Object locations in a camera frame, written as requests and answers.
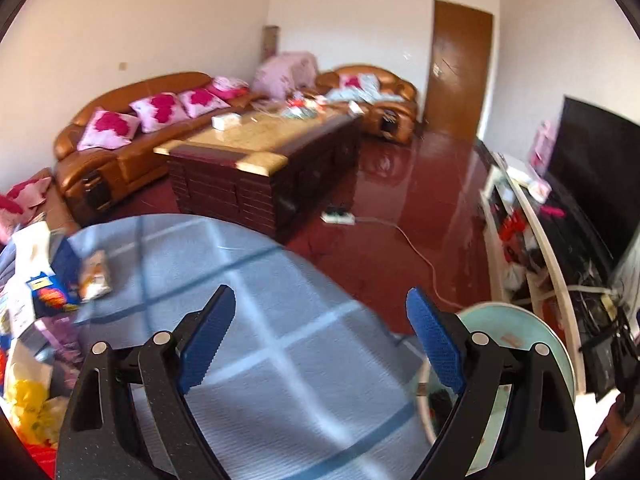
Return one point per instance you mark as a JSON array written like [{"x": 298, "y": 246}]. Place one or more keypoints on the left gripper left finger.
[{"x": 101, "y": 436}]

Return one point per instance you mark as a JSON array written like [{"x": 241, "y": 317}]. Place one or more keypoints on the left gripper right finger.
[{"x": 514, "y": 390}]

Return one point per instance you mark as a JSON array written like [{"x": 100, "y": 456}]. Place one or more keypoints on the yellow plastic bag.
[{"x": 36, "y": 418}]

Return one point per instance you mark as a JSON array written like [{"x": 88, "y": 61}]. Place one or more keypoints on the blue Look snack box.
[{"x": 48, "y": 265}]

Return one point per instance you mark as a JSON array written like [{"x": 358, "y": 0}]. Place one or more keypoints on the small snack wrapper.
[{"x": 94, "y": 277}]

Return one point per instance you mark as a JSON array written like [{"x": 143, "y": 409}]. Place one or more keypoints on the white TV stand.
[{"x": 540, "y": 259}]

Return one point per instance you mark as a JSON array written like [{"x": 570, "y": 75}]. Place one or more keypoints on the blue plaid tablecloth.
[{"x": 307, "y": 384}]

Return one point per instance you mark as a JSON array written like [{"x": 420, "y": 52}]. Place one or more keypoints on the brown leather chaise sofa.
[{"x": 54, "y": 211}]

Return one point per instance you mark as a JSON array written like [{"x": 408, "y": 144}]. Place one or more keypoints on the pink pillow on chaise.
[{"x": 18, "y": 206}]

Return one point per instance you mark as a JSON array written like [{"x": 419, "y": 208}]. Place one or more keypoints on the black television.
[{"x": 594, "y": 164}]

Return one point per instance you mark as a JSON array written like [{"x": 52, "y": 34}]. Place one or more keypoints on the long brown leather sofa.
[{"x": 107, "y": 151}]

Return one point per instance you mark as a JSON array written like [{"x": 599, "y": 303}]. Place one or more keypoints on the white power strip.
[{"x": 338, "y": 218}]

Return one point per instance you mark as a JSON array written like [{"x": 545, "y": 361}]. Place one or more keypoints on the pink floral pillow left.
[{"x": 108, "y": 130}]

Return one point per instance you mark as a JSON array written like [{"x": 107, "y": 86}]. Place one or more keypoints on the pink floral pillow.
[
  {"x": 159, "y": 111},
  {"x": 200, "y": 101},
  {"x": 108, "y": 130}
]

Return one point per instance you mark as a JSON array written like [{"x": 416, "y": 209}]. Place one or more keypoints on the dark wood coffee table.
[{"x": 267, "y": 173}]

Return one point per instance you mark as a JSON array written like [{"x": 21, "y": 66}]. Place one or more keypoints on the pink floral pillow middle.
[{"x": 159, "y": 111}]

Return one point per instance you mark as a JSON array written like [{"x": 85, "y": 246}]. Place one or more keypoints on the white tissue box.
[{"x": 226, "y": 121}]

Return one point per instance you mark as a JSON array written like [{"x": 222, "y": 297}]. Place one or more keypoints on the pink floral pillow right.
[{"x": 200, "y": 101}]

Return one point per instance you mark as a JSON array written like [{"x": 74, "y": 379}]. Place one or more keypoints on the brown leather armchair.
[{"x": 386, "y": 102}]

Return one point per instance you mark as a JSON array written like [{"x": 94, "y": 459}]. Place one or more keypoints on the brown wooden door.
[{"x": 459, "y": 70}]

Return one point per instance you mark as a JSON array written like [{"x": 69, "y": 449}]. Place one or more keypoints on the pink cloth covered object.
[{"x": 284, "y": 73}]

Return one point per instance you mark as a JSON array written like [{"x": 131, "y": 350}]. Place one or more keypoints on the tall brown floor vase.
[{"x": 270, "y": 40}]

